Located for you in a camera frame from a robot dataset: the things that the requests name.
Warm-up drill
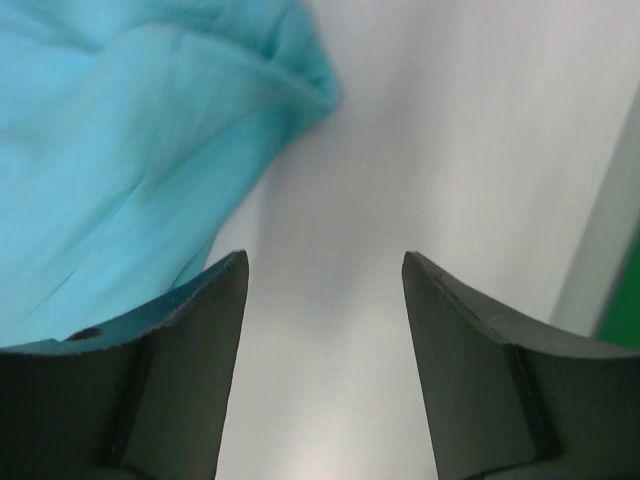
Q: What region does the green plastic bin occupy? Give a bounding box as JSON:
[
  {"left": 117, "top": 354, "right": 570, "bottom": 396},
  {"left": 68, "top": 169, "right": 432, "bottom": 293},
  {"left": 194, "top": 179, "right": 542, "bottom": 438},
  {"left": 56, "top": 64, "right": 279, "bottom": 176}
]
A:
[{"left": 597, "top": 254, "right": 639, "bottom": 349}]

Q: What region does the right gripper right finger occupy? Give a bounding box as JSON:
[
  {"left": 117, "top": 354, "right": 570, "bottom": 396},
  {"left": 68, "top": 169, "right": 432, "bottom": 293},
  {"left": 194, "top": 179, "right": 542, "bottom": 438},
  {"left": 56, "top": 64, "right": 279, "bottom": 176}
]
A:
[{"left": 402, "top": 252, "right": 639, "bottom": 479}]

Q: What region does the light blue t shirt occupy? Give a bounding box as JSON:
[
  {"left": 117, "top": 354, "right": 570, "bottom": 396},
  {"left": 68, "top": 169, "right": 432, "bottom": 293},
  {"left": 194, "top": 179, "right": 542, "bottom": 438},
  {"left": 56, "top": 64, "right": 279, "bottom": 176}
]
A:
[{"left": 1, "top": 1, "right": 338, "bottom": 347}]

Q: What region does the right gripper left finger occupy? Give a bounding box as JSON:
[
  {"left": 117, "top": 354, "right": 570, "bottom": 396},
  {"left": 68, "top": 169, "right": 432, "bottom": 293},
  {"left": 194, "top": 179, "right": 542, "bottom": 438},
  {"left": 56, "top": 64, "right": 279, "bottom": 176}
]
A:
[{"left": 1, "top": 251, "right": 249, "bottom": 479}]

